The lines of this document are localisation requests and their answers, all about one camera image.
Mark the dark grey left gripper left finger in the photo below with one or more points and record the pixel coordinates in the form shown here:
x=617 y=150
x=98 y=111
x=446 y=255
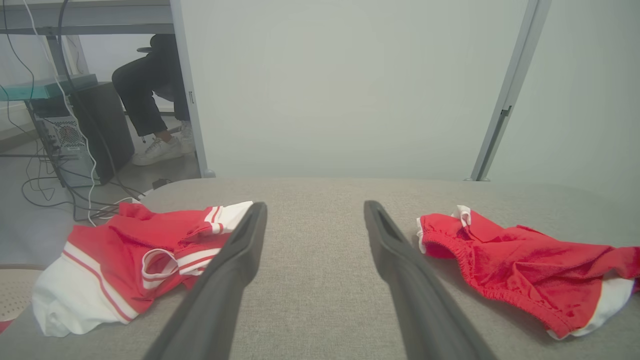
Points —
x=215 y=310

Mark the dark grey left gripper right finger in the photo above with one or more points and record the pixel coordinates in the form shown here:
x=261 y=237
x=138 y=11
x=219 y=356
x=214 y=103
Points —
x=425 y=320

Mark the red white-trimmed shorts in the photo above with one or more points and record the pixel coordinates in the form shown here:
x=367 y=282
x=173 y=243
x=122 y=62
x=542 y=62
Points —
x=520 y=270

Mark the red white sports jersey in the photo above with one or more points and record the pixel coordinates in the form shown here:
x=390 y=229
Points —
x=120 y=250

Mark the white red garment in basket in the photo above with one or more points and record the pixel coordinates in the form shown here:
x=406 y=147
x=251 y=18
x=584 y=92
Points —
x=4 y=326

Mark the grey fabric sofa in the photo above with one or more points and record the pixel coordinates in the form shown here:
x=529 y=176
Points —
x=320 y=240

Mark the white sneaker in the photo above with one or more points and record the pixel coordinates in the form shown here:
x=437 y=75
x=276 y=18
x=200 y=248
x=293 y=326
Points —
x=157 y=151

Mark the beige perforated laundry basket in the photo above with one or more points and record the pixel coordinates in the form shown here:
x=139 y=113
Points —
x=15 y=292

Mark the black computer tower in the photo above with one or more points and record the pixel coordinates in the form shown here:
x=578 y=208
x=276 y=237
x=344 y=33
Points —
x=102 y=130

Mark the seated person dark trousers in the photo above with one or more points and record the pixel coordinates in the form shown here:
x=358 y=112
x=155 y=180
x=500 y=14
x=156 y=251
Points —
x=142 y=95

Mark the teal flat box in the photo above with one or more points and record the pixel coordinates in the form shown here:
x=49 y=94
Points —
x=45 y=88

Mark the grey metal desk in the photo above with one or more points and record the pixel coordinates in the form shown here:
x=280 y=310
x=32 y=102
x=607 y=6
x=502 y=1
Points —
x=100 y=15

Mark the grey partition post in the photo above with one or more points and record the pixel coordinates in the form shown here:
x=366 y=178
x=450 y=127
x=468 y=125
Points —
x=505 y=100
x=192 y=100

